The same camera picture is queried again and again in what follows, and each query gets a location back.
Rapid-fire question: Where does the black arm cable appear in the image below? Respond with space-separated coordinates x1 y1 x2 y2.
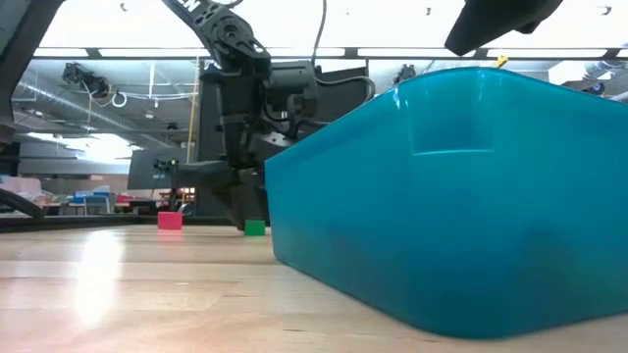
311 0 329 68

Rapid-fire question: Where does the teal plastic tray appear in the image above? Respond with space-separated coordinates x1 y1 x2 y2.
264 67 628 340

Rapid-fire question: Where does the blue chair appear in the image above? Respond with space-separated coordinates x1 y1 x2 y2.
71 188 113 217

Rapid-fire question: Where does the dark monitor screen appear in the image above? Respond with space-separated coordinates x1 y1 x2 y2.
127 146 197 191

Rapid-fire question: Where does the black folding partition screen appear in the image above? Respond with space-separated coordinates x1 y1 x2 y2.
195 66 377 220

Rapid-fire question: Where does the pink storage box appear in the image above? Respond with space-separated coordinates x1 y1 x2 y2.
0 176 43 201

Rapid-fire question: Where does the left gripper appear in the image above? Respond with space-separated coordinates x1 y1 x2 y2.
176 113 295 231

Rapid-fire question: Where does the thick black curved cable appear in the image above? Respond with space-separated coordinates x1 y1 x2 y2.
0 188 46 221

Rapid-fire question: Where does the red block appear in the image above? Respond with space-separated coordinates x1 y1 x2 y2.
157 211 184 231

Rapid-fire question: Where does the small black hanging device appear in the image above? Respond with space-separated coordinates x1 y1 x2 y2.
392 63 418 85

